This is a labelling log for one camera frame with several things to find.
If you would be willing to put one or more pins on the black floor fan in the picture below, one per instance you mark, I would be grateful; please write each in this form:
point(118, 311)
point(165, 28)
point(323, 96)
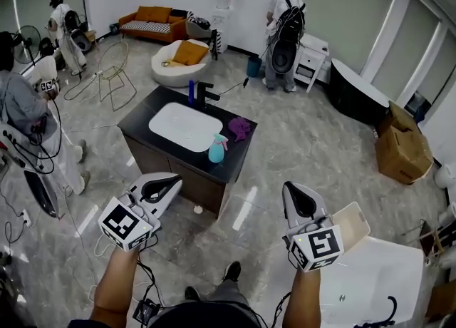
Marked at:
point(26, 43)

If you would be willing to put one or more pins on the teal spray bottle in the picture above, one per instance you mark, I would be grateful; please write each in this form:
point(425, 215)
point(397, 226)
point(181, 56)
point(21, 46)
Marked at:
point(216, 152)

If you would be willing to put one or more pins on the person's black shoe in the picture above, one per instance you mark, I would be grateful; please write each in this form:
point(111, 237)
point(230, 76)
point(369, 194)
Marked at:
point(191, 293)
point(232, 270)

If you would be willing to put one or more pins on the purple towel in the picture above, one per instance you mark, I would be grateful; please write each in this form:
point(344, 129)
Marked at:
point(238, 127)

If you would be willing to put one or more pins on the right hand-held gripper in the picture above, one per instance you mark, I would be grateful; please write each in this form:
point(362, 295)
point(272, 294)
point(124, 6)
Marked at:
point(317, 246)

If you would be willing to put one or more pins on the black bathtub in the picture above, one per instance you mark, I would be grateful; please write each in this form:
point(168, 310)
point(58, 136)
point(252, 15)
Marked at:
point(352, 95)

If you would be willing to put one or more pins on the black bathtub faucet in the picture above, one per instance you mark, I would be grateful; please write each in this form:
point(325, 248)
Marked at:
point(391, 310)

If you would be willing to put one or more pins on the small white floor object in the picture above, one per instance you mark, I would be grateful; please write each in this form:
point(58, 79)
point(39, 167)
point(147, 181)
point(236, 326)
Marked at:
point(197, 209)

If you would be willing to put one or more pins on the black-topped wooden vanity cabinet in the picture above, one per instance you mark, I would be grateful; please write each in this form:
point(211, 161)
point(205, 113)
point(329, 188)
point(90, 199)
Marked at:
point(149, 148)

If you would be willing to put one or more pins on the blue small bin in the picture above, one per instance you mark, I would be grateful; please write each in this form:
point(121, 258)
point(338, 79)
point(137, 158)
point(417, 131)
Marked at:
point(114, 28)

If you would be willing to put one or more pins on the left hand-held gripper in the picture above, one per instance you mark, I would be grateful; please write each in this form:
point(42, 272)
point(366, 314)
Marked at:
point(121, 223)

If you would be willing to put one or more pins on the person's right forearm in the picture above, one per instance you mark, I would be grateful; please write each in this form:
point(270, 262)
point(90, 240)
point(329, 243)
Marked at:
point(303, 294)

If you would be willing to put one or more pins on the white round lounge chair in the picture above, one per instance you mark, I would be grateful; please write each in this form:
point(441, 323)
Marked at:
point(164, 70)

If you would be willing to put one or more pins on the white power strip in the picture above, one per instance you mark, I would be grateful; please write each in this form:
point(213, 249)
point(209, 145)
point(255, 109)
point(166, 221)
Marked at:
point(26, 216)

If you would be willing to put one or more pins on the orange sofa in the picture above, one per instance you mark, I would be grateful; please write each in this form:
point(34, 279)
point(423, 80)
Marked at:
point(146, 29)

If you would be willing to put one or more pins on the teal bucket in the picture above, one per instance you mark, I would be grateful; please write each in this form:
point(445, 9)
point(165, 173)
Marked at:
point(254, 67)

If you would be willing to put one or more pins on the grey armchair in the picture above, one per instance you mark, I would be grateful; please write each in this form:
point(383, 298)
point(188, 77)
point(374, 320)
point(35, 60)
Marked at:
point(197, 29)

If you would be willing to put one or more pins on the white water dispenser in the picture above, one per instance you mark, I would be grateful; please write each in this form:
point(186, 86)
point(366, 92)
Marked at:
point(221, 20)

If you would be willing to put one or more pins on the white sink basin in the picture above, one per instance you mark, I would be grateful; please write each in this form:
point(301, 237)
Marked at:
point(183, 125)

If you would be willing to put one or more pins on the cardboard box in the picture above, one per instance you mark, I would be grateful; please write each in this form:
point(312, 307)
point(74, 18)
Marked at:
point(402, 148)

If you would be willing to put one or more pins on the person's black shirt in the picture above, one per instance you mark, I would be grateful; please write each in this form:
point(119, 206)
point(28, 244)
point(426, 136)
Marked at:
point(199, 316)

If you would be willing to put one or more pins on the white nightstand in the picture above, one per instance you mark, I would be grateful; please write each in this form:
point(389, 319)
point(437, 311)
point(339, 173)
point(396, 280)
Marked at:
point(311, 57)

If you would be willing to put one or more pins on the orange square cushion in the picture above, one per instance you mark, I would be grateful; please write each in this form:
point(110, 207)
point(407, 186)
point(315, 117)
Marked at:
point(190, 52)

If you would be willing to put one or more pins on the person's left forearm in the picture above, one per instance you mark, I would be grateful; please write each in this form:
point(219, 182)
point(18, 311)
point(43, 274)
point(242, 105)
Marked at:
point(114, 284)

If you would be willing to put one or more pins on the person's grey trousers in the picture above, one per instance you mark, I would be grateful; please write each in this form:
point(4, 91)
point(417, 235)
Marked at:
point(228, 292)

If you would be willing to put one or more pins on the blue slim bottle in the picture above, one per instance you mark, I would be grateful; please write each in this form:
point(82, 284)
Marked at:
point(191, 92)

